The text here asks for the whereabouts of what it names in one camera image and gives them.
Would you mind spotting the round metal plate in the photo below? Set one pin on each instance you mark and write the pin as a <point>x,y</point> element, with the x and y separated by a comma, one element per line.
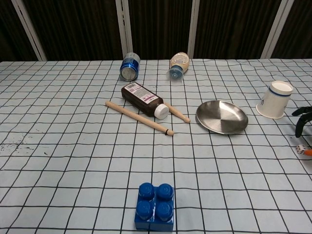
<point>219,117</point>

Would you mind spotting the blue aluminium drink can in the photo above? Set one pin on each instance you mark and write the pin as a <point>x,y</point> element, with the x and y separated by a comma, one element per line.
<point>129,67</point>

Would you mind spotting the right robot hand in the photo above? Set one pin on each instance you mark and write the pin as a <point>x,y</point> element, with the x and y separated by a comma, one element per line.
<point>306,122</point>

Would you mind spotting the white metal frame post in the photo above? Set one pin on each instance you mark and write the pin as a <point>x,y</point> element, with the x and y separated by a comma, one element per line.
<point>277,29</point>
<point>29,29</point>
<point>195,29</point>
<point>124,29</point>

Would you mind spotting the plain wooden drumstick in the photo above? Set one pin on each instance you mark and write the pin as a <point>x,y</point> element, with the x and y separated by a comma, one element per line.
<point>178,113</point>

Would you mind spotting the light blue checkered tablecloth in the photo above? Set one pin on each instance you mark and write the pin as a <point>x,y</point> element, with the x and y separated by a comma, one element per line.
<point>73,158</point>

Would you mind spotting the mayonnaise squeeze bottle blue cap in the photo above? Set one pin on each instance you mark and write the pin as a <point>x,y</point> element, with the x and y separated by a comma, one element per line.
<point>180,62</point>

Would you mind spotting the white paper cup blue rim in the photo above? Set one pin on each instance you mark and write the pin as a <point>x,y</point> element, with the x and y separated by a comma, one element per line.
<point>273,102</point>

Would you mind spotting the blue toy building brick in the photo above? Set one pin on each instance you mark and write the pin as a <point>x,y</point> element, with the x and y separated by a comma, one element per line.
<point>153,207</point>

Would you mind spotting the small white die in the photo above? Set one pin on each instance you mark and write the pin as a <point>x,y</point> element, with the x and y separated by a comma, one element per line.
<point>300,148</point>

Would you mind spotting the brown bottle white cap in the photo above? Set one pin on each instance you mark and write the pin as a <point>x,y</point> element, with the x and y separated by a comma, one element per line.
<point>143,101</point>

